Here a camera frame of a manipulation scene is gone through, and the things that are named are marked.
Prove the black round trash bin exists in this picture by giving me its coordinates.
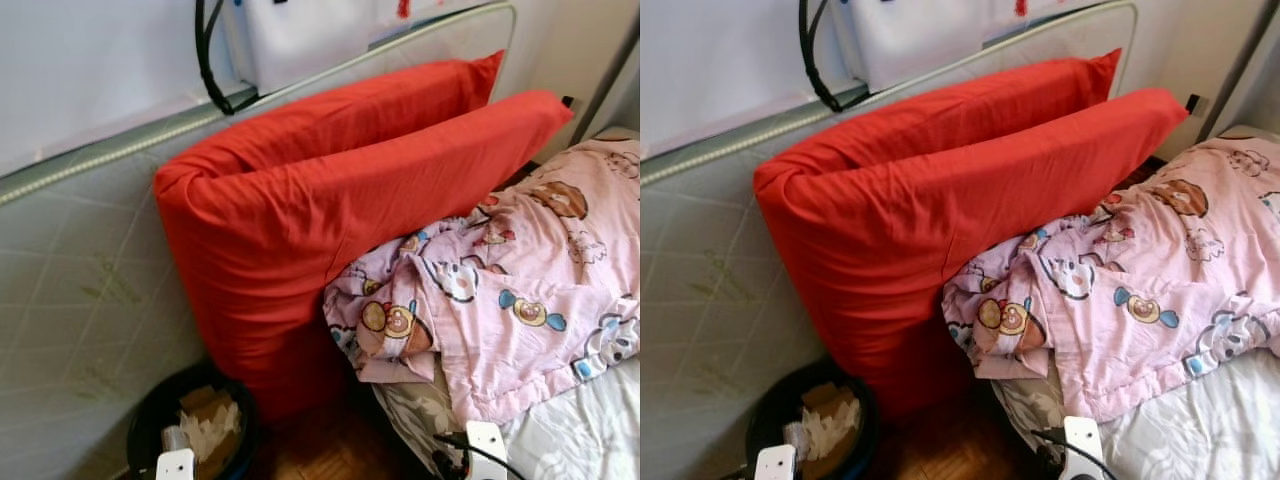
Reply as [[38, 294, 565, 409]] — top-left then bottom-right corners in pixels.
[[126, 363, 258, 480], [744, 358, 880, 480]]

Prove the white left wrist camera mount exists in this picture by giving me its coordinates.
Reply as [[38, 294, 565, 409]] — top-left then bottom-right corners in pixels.
[[155, 448, 197, 480], [754, 444, 797, 480]]

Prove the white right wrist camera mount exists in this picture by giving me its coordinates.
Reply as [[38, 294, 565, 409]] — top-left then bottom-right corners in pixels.
[[1062, 416, 1105, 480], [465, 420, 510, 480]]

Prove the red folded cushion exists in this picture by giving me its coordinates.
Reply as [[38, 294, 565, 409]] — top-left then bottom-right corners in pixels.
[[153, 50, 575, 423], [752, 48, 1189, 423]]

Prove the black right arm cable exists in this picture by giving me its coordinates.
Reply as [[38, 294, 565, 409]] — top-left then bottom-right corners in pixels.
[[1030, 428, 1119, 480], [432, 432, 527, 480]]

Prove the black bag strap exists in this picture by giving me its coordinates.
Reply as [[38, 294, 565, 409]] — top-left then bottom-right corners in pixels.
[[797, 0, 869, 114], [194, 0, 263, 117]]

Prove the pink cartoon print quilt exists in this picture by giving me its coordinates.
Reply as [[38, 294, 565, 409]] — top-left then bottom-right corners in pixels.
[[942, 133, 1280, 426], [323, 135, 641, 428]]

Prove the brown cardboard piece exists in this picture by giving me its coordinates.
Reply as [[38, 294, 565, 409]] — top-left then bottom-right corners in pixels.
[[180, 385, 239, 426], [800, 380, 859, 421]]

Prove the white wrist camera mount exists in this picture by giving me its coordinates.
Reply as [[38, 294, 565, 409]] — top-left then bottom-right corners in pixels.
[[465, 420, 510, 480], [754, 444, 797, 480], [155, 448, 197, 480], [1062, 416, 1105, 480]]

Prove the crumpled white tissue paper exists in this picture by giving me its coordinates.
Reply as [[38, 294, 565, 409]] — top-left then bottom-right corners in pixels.
[[185, 405, 244, 466], [800, 400, 863, 463]]

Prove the white hanging bag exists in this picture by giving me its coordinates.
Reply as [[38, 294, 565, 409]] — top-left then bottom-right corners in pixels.
[[235, 0, 386, 93], [845, 0, 1006, 93]]

